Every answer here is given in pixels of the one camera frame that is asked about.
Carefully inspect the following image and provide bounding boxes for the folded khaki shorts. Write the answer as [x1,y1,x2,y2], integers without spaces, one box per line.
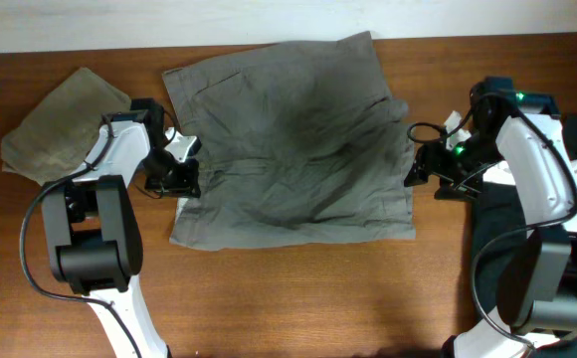
[1,68,131,185]

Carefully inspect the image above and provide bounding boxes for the dark green garment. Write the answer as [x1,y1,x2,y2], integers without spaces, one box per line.
[453,114,577,357]

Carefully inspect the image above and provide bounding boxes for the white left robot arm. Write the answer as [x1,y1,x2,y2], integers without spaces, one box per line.
[37,98,201,357]

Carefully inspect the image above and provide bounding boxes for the grey-green shorts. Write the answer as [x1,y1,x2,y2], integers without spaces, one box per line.
[162,32,416,251]

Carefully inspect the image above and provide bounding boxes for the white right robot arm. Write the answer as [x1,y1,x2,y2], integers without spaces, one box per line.
[404,77,577,357]

